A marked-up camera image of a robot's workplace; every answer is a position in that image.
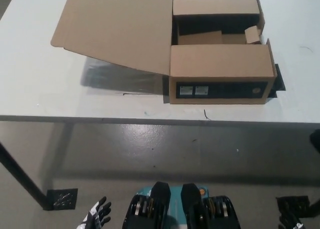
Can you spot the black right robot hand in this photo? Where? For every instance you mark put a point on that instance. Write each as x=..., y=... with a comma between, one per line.
x=291, y=222

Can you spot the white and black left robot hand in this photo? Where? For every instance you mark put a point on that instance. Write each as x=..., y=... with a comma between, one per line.
x=97, y=214

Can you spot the brown cardboard storage box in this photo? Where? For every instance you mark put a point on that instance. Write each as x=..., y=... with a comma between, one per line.
x=220, y=61

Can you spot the robot body black teal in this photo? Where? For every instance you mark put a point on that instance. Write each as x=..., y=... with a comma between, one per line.
x=160, y=209

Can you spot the small cardboard inner box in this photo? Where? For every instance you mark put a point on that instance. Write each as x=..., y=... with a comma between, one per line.
x=252, y=35

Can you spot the black floor tape patch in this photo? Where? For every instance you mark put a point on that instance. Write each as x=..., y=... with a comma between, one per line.
x=292, y=204
x=62, y=199

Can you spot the black metal table leg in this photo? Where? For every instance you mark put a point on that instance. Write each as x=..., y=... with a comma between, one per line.
x=22, y=176

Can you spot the clear plastic sheet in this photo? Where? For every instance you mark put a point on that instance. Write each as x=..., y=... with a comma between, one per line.
x=120, y=81

